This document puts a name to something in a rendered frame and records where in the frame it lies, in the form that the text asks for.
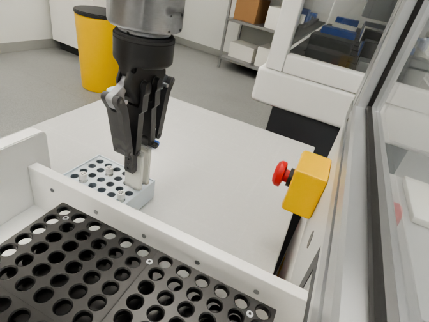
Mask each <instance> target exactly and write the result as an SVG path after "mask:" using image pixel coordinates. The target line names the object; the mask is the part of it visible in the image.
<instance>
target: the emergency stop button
mask: <svg viewBox="0 0 429 322"><path fill-rule="evenodd" d="M287 166H288V163H287V162H286V161H281V162H279V163H278V165H277V166H276V168H275V171H274V173H273V177H272V182H273V185H275V186H277V187H279V186H280V184H281V182H286V181H287V178H288V177H289V173H290V170H288V169H287Z"/></svg>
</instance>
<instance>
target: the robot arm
mask: <svg viewBox="0 0 429 322"><path fill-rule="evenodd" d="M185 1H186V0H106V18H107V20H108V21H109V22H110V23H111V24H113V25H115V28H114V29H113V30H112V54H113V57H114V59H115V60H116V61H117V63H118V65H119V70H118V73H117V76H116V84H117V85H116V86H115V87H114V88H113V89H112V91H111V92H108V91H103V92H102V93H101V100H102V102H103V103H104V105H105V106H106V108H107V115H108V119H109V126H110V132H111V137H112V143H113V148H114V151H115V152H117V153H120V154H122V155H124V169H125V179H124V184H125V185H128V186H129V187H131V188H134V189H135V190H138V191H140V190H142V184H145V185H148V184H149V175H150V165H151V148H154V149H156V148H157V147H158V145H159V144H158V143H157V142H155V139H159V138H160V137H161V136H162V130H163V124H164V121H165V115H166V111H167V106H168V102H169V96H170V92H171V89H172V87H173V85H174V81H175V78H174V77H171V76H169V75H167V74H165V73H166V70H165V69H166V68H168V67H170V66H171V65H172V63H173V59H174V46H175V38H174V36H173V35H176V34H178V33H180V32H181V30H182V28H183V17H184V7H185Z"/></svg>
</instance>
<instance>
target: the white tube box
mask: <svg viewBox="0 0 429 322"><path fill-rule="evenodd" d="M108 165H110V166H112V167H113V174H112V176H106V173H105V168H106V167H107V166H108ZM82 171H85V172H87V182H86V183H81V184H83V185H85V186H87V187H90V188H92V189H94V190H96V191H98V192H101V193H102V194H105V195H106V196H109V197H111V198H113V199H115V200H117V191H119V190H124V191H125V199H124V202H122V203H123V204H126V205H128V206H130V207H132V208H134V209H136V210H140V209H141V207H143V206H144V205H145V204H146V203H147V202H149V201H150V200H151V199H152V198H153V197H154V186H155V180H154V179H152V178H149V184H148V185H145V184H142V190H140V191H138V190H134V189H133V188H131V187H129V186H128V185H125V184H124V179H125V169H124V165H122V164H119V163H117V162H115V161H113V160H111V159H109V158H107V157H105V156H103V155H100V154H99V155H97V156H95V157H93V158H91V159H89V160H87V161H86V162H84V163H82V164H80V165H78V166H76V167H74V168H73V169H71V170H69V171H67V172H65V173H64V174H63V175H65V176H67V177H69V178H71V179H73V180H75V181H77V182H79V183H80V180H79V173H80V172H82Z"/></svg>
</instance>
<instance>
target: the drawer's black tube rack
mask: <svg viewBox="0 0 429 322"><path fill-rule="evenodd" d="M78 218H83V219H85V221H83V222H80V223H76V222H74V220H75V219H78ZM91 226H99V227H100V228H99V229H98V230H96V231H91V230H89V228H90V227H91ZM109 233H112V234H115V236H116V237H115V238H113V239H106V238H105V237H104V236H105V235H106V234H109ZM123 242H130V243H132V245H131V246H130V247H127V248H125V247H122V246H120V244H121V243H123ZM140 250H146V251H148V252H149V254H148V255H146V256H139V255H138V254H137V252H138V251H140ZM162 261H168V262H169V263H170V264H171V266H170V267H168V268H162V267H161V266H160V265H159V263H160V262H162ZM179 270H185V271H187V272H188V273H189V276H188V277H185V278H182V277H180V276H178V274H177V272H178V271H179ZM199 279H202V280H205V281H206V282H207V284H208V286H207V287H198V285H196V283H195V282H196V281H197V280H199ZM217 289H222V290H224V291H225V292H226V293H227V297H225V298H220V297H218V296H217V295H216V294H215V291H216V290H217ZM237 299H242V300H244V301H245V302H246V304H247V308H245V309H241V308H239V307H238V306H237V305H236V303H235V300H237ZM258 309H261V310H264V311H265V312H266V313H267V315H268V319H265V320H264V319H260V318H259V317H258V316H257V314H256V310H258ZM275 314H276V309H274V308H272V307H270V306H268V305H266V304H264V303H262V302H260V301H258V300H256V299H254V298H252V297H250V296H248V295H246V294H244V293H242V292H240V291H238V290H236V289H234V288H233V287H230V286H228V285H226V284H224V283H222V282H220V281H219V280H216V279H214V278H212V277H210V276H208V275H206V274H205V273H202V272H200V271H198V270H196V269H194V268H192V267H191V266H188V265H187V264H184V263H182V262H180V261H178V260H177V259H174V258H173V257H171V256H169V255H167V254H165V253H163V252H161V251H159V250H157V249H155V248H153V247H151V246H149V245H147V244H145V243H143V242H141V241H139V240H137V239H135V238H133V237H131V236H129V235H127V234H125V233H123V232H121V231H119V230H117V229H115V228H113V227H111V226H109V225H107V224H105V223H103V222H101V221H99V220H97V219H95V218H93V217H92V216H90V215H88V214H86V213H84V212H82V211H80V210H76V211H75V212H73V213H72V214H71V215H69V216H64V217H63V221H61V222H60V223H58V224H57V225H56V226H54V227H53V228H52V229H50V230H49V231H47V232H46V233H45V234H44V235H42V236H41V237H39V238H38V239H37V240H35V241H34V242H32V244H30V245H28V246H27V247H26V248H25V249H23V250H22V251H20V252H19V253H18V254H16V255H15V256H13V257H12V258H11V259H10V260H8V261H7V262H5V263H4V264H3V265H1V266H0V322H273V321H274V318H275Z"/></svg>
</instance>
